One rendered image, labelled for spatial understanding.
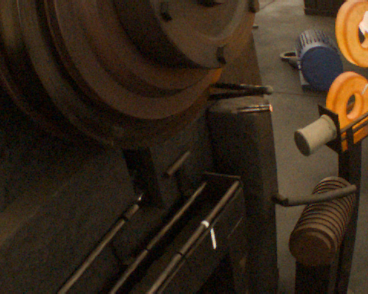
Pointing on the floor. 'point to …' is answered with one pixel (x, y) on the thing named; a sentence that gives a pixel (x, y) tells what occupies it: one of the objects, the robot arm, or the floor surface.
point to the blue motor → (317, 60)
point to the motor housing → (320, 239)
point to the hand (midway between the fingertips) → (361, 24)
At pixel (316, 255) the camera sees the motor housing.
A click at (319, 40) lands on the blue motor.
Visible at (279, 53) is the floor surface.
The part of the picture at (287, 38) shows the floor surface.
